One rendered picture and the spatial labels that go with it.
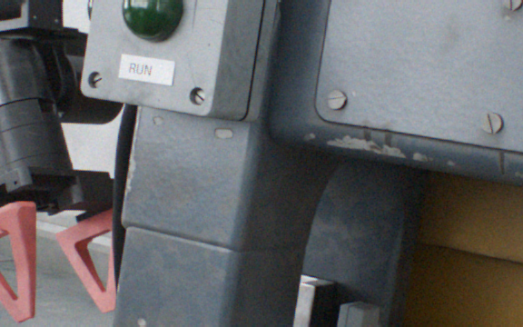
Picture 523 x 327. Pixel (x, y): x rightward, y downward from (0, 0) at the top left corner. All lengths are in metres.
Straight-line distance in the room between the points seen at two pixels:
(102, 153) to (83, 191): 6.25
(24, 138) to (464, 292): 0.33
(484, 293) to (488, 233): 0.07
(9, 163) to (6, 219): 0.07
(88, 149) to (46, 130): 6.31
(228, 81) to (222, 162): 0.05
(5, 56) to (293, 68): 0.34
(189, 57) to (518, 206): 0.31
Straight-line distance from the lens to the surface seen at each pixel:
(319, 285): 0.72
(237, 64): 0.51
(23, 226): 0.76
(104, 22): 0.54
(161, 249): 0.57
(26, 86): 0.83
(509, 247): 0.75
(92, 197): 0.82
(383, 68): 0.52
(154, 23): 0.51
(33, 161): 0.81
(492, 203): 0.75
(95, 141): 7.09
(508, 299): 0.80
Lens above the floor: 1.25
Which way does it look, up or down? 3 degrees down
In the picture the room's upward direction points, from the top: 9 degrees clockwise
